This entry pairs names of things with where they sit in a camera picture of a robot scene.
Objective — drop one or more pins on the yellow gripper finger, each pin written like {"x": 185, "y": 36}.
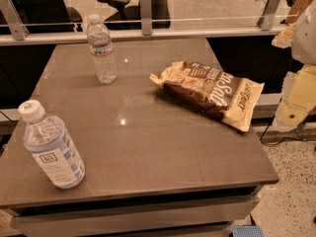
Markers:
{"x": 284, "y": 38}
{"x": 298, "y": 97}

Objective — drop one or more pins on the right metal glass bracket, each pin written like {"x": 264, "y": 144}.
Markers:
{"x": 266, "y": 21}

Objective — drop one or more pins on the near water bottle white label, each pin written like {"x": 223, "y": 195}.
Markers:
{"x": 48, "y": 140}

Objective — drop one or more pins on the glass barrier panel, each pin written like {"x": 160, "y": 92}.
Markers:
{"x": 58, "y": 16}

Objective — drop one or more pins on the blue object under table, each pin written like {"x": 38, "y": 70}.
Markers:
{"x": 247, "y": 231}

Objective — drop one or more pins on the left metal glass bracket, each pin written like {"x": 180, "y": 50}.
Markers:
{"x": 14, "y": 22}

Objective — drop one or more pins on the brown cream snack bag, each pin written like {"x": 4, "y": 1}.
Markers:
{"x": 212, "y": 91}

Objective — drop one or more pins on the metal glass bracket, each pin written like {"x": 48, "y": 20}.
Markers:
{"x": 266, "y": 21}
{"x": 14, "y": 22}
{"x": 146, "y": 17}

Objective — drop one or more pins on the black office chair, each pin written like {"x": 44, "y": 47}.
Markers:
{"x": 128, "y": 17}

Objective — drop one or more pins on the clear water bottle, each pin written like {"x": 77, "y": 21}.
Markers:
{"x": 101, "y": 48}

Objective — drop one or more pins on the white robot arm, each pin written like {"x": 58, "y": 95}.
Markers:
{"x": 303, "y": 46}

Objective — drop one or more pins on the middle metal glass bracket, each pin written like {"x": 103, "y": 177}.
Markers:
{"x": 146, "y": 17}

